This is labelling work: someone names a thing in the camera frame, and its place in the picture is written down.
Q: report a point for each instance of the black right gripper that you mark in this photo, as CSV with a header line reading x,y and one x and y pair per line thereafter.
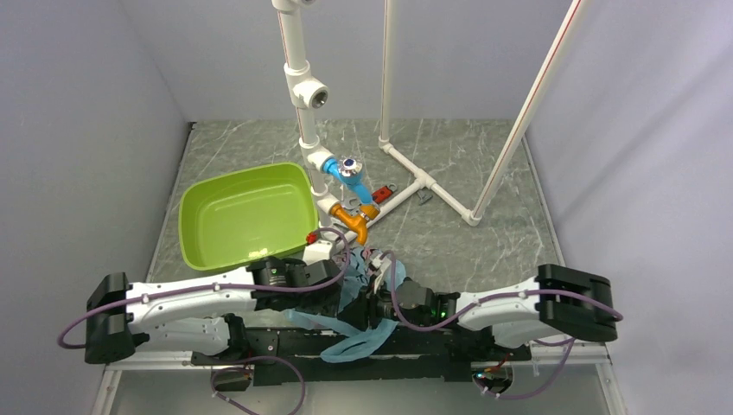
x,y
357,311

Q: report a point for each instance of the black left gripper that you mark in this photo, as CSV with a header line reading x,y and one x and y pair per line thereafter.
x,y
326,304

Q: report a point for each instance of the blue printed plastic bag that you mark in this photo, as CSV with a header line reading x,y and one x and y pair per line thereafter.
x,y
362,339

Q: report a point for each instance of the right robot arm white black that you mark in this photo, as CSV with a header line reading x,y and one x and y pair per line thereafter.
x,y
557,301

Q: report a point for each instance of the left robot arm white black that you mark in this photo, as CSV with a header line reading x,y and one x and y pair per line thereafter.
x,y
204,315

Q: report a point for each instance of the green plastic basin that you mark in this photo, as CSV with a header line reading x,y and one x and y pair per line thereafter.
x,y
234,219

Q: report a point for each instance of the orange plastic faucet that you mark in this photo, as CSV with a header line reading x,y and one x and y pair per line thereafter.
x,y
357,222

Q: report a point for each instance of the small grey clip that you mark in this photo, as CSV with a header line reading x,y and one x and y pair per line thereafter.
x,y
423,197

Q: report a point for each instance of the red grey pipe wrench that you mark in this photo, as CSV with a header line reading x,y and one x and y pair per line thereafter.
x,y
382,194

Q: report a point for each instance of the blue plastic faucet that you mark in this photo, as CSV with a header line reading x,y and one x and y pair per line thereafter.
x,y
349,172

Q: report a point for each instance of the thin white rear pipe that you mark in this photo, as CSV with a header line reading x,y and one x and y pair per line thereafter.
x,y
387,73

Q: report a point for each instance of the white vertical pipe with fittings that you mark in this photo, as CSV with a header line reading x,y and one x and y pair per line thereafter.
x,y
307,94

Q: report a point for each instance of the white slanted pipe red stripe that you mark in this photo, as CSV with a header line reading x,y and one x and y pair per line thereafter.
x,y
553,59

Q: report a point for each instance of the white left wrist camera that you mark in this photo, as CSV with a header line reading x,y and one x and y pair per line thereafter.
x,y
319,246

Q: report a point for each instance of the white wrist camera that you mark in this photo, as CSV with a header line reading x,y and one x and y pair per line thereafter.
x,y
319,246
379,266

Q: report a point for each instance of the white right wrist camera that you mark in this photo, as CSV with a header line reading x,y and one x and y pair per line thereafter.
x,y
379,266

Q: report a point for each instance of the white floor pipe frame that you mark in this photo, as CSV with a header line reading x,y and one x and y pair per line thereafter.
x,y
422,180

